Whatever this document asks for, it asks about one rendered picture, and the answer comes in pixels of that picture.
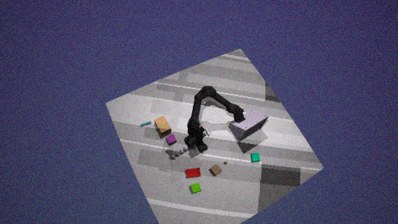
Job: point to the purple rectangular block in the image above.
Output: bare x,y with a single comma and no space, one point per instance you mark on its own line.
171,139

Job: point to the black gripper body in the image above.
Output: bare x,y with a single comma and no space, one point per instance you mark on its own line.
201,145

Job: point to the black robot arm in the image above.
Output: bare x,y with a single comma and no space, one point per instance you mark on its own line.
193,123

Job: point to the green rectangular block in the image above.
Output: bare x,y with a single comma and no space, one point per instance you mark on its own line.
195,188

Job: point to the red rectangular block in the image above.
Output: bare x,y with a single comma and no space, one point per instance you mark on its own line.
193,172

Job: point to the green square block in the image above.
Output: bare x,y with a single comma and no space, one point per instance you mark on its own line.
255,157

